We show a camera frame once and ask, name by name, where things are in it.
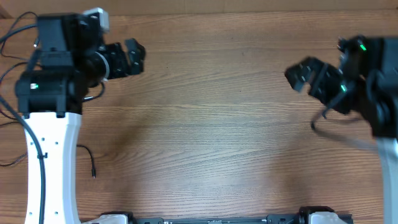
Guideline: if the short black usb cable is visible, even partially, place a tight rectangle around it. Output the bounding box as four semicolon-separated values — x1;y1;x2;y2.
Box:
0;11;40;62

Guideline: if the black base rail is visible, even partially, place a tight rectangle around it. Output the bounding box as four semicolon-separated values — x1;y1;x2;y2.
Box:
89;206;354;224

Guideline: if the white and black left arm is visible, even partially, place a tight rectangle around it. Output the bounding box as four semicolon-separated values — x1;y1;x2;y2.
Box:
15;8;146;223

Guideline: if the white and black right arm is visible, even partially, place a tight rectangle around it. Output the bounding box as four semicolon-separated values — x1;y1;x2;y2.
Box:
284;35;397;223

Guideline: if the long black usb cable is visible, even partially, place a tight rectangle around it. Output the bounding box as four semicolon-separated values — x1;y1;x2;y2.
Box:
0;61;29;128

